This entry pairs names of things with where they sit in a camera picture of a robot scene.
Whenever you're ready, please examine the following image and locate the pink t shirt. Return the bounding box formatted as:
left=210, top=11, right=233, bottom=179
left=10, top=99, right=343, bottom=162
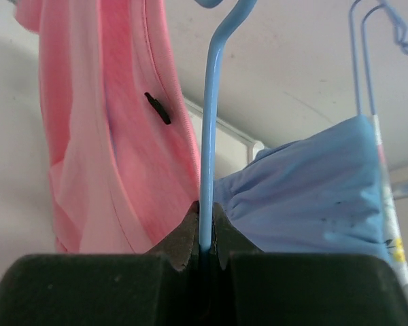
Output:
left=16, top=1, right=200, bottom=253

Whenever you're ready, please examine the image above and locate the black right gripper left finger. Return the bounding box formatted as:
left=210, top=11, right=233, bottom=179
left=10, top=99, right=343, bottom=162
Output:
left=0, top=204, right=199, bottom=325

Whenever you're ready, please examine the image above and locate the white patterned garment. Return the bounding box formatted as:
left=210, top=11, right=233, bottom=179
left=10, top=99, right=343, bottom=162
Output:
left=372, top=114, right=408, bottom=297

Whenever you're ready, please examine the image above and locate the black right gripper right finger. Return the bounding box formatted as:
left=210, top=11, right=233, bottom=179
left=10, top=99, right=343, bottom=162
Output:
left=211, top=205, right=408, bottom=325

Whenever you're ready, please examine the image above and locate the blue t shirt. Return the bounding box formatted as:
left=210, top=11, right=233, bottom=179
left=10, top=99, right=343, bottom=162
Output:
left=214, top=115, right=389, bottom=261

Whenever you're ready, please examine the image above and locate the blue wire hanger with shirt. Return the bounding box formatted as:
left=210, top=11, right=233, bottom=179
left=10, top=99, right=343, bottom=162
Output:
left=348, top=1, right=408, bottom=117

